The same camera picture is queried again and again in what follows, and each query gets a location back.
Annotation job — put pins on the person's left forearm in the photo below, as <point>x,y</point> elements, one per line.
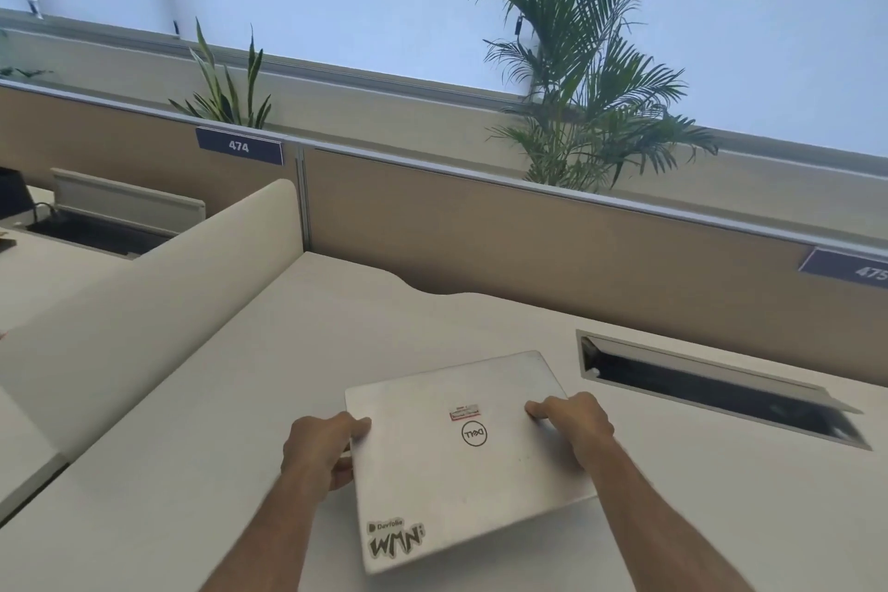
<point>277,536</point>

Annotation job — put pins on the green palm plant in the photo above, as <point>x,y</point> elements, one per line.
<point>590,78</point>

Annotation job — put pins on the person's left thumb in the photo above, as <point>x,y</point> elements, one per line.
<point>354,428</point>

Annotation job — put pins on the white rounded side divider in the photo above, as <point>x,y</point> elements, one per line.
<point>139,321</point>

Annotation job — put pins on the silver laptop with stickers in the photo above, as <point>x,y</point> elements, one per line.
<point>444,480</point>

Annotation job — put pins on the person's left hand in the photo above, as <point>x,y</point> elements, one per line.
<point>312,446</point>

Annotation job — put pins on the green snake plant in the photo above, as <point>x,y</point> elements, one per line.
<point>225,92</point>

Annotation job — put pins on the person's right forearm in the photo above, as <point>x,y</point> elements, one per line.
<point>659,522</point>

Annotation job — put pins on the person's right thumb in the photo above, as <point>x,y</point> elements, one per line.
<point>544,410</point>

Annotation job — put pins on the blue desk number label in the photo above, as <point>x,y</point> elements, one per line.
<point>850,265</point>
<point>239,146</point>

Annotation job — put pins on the black object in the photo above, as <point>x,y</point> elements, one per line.
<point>12,199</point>

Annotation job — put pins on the beige desk partition panel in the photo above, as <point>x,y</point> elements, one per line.
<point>555,251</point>
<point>104,147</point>

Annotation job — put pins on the person's right hand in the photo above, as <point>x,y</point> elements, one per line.
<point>583,421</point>

